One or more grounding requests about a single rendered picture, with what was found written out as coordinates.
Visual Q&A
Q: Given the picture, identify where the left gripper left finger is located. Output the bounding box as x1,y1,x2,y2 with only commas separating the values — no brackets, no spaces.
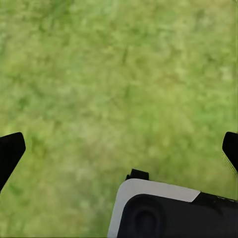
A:
0,132,26,191

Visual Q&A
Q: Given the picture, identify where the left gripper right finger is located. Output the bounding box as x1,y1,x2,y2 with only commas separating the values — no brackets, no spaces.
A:
222,131,238,172

